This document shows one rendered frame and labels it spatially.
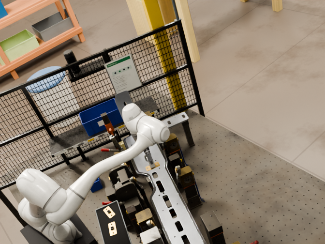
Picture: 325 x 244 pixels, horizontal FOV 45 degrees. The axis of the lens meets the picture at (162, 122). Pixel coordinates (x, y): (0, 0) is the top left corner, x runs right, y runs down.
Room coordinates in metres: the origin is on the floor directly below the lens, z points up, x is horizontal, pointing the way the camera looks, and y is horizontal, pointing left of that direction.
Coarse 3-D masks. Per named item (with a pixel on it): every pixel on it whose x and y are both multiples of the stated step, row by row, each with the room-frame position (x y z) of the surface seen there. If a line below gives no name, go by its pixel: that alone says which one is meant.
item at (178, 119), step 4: (184, 112) 2.35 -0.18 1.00; (176, 116) 2.34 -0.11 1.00; (180, 116) 2.32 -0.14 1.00; (164, 120) 2.34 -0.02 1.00; (168, 120) 2.32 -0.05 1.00; (172, 120) 2.31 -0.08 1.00; (176, 120) 2.29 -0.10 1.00; (180, 120) 2.27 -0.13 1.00; (184, 120) 2.26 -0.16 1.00; (168, 124) 2.27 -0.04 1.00; (172, 124) 2.26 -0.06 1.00; (176, 124) 2.25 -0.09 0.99; (168, 128) 2.24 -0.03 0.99
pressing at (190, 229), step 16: (128, 144) 2.21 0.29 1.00; (144, 160) 1.99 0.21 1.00; (160, 160) 1.94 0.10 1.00; (160, 176) 1.79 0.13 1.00; (160, 192) 1.66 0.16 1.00; (176, 192) 1.62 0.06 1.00; (160, 208) 1.54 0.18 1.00; (176, 208) 1.50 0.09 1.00; (160, 224) 1.43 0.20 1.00; (192, 224) 1.36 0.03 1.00; (176, 240) 1.29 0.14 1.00; (192, 240) 1.26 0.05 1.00
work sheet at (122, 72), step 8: (128, 56) 2.67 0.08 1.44; (104, 64) 2.65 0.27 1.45; (112, 64) 2.65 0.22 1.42; (120, 64) 2.66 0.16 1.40; (128, 64) 2.67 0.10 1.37; (112, 72) 2.65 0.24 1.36; (120, 72) 2.66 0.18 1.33; (128, 72) 2.66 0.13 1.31; (136, 72) 2.67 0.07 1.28; (112, 80) 2.65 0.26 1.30; (120, 80) 2.65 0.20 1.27; (128, 80) 2.66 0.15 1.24; (136, 80) 2.67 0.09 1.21; (120, 88) 2.65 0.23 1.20; (128, 88) 2.66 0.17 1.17
